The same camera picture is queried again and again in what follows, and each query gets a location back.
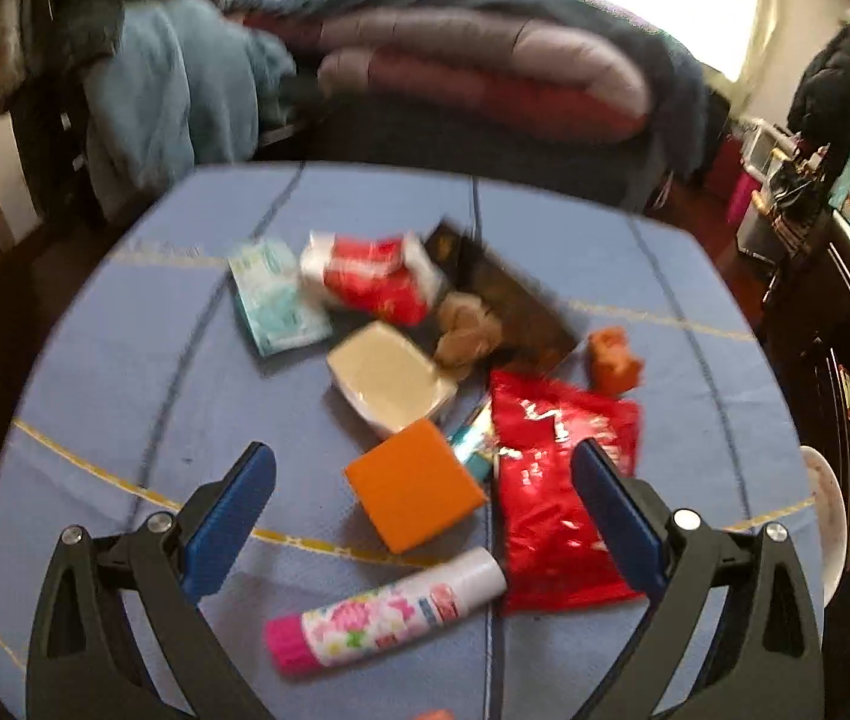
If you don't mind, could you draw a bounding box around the white cream box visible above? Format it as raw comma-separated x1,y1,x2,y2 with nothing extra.
326,322,459,437

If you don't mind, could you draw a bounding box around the person's left hand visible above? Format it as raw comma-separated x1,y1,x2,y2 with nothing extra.
412,709,454,720

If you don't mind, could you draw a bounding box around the blue duvet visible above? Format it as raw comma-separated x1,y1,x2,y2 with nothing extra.
230,0,708,174

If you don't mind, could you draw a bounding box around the pink maroon folded quilt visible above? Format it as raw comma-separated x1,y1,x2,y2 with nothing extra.
238,7,654,145

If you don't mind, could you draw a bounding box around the bed with dark headboard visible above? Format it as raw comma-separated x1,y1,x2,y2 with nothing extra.
231,0,708,213

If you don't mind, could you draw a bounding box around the red white packet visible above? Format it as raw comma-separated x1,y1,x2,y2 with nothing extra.
299,232,444,327

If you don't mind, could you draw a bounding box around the dark wooden dresser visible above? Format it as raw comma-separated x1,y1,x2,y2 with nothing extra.
761,210,850,569

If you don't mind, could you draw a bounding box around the teal tissue pack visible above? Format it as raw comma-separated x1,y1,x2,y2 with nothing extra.
228,239,332,358

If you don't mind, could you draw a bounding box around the sheer window curtain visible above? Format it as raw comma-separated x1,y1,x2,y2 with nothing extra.
543,0,809,91

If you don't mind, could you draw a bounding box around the orange peel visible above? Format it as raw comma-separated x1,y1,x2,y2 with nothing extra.
585,325,644,397

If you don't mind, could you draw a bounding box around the teal blanket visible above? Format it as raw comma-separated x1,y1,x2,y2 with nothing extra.
82,0,296,220

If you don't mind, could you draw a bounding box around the dark brown carton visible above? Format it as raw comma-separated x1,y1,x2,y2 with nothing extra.
425,218,581,374

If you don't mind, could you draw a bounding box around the white pink-dotted trash bin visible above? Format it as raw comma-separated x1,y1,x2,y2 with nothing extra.
800,445,849,605

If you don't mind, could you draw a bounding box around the black hanging jacket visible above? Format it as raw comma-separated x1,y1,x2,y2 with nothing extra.
788,25,850,146

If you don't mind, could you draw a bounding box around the crumpled brown paper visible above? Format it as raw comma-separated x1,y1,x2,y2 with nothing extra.
433,291,503,382

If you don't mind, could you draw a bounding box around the orange box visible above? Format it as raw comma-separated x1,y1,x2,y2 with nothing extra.
343,419,488,554

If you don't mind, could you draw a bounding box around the floral pink-capped tube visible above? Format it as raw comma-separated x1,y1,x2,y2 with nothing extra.
264,548,507,678

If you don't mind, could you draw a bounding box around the blue striped tablecloth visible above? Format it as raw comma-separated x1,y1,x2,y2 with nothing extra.
0,164,822,718

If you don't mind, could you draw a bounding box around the red snack bag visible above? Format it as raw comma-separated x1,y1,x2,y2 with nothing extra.
489,371,642,614

